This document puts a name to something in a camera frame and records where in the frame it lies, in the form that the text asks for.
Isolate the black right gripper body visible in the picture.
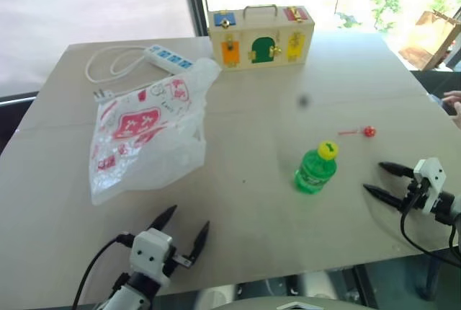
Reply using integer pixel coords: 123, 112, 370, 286
403, 175, 432, 213

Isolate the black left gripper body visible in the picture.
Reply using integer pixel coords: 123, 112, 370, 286
163, 245, 192, 277

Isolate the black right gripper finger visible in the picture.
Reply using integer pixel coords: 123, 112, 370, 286
377, 161, 416, 179
362, 183, 405, 211

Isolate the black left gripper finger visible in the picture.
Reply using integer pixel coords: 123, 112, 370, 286
147, 205, 178, 233
181, 220, 211, 264

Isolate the green plastic soda bottle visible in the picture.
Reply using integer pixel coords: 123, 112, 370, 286
294, 139, 340, 195

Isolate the white red-printed plastic bag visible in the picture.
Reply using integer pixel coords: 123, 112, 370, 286
88, 58, 222, 207

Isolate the bystander bare hand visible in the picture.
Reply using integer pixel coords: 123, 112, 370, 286
442, 90, 461, 128

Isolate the red lollipop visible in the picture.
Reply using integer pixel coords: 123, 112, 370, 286
337, 126, 377, 139

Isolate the dark table leg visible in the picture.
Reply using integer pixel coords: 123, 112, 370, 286
353, 262, 380, 310

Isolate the brown cardboard box outside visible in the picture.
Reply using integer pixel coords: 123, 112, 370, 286
397, 9, 461, 71

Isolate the white blue power strip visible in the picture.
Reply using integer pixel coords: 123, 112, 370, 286
143, 43, 196, 75

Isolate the wooden lock box with doors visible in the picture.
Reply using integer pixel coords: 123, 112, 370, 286
207, 4, 316, 71

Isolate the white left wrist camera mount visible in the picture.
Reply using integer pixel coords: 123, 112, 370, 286
130, 227, 174, 286

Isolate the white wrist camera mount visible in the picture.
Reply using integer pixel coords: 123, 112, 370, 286
413, 156, 447, 216
130, 227, 174, 286

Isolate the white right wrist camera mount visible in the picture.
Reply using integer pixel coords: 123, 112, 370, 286
413, 156, 447, 216

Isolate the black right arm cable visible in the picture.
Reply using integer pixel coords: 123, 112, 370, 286
400, 192, 461, 265

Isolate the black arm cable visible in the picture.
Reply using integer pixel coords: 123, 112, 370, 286
71, 231, 135, 310
400, 192, 461, 265

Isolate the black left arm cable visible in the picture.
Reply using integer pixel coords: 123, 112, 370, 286
71, 231, 135, 310

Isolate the white power cord with plug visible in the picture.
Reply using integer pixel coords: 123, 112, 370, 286
85, 45, 149, 105

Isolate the dark window frame post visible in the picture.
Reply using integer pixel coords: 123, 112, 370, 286
181, 0, 210, 39

